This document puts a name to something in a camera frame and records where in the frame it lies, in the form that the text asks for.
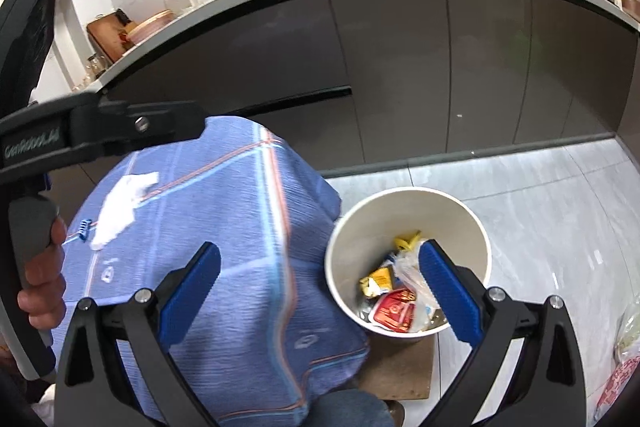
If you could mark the dark kitchen cabinet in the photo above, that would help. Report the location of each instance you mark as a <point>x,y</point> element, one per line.
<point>400,82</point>

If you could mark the white thin plastic bag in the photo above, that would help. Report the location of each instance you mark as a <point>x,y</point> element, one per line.
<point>120,207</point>

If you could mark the blue checked tablecloth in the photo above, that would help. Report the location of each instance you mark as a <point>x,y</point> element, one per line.
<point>225,217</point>

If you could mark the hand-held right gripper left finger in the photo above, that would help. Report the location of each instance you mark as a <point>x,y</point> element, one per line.
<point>192,292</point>

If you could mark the small toothed clip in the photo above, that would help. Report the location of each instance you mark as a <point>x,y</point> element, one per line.
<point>83,230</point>

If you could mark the red snack bag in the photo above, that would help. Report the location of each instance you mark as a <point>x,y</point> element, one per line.
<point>395,312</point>

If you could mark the yellow wrapper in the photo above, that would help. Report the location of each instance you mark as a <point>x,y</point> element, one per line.
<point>407,241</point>

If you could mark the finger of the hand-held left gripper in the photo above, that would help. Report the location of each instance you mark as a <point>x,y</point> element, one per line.
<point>165,122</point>

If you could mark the person's left hand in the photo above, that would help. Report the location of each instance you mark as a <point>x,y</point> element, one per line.
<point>45,277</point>

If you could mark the clear plastic bag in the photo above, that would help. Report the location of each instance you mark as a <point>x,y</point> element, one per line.
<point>410,272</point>

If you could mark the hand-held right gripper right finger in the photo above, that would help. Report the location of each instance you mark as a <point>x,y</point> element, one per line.
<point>450,292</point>

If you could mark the small glass jars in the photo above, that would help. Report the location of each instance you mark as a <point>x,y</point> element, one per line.
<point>95,66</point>

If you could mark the wooden cutting board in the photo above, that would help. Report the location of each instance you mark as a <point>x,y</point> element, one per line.
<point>105,37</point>

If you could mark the person's leg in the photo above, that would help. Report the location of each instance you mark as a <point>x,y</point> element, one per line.
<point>350,412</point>

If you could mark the red white printed plastic bag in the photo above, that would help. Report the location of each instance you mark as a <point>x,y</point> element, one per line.
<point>620,377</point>

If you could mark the white round trash bin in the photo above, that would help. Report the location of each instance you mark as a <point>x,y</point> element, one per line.
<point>380,227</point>

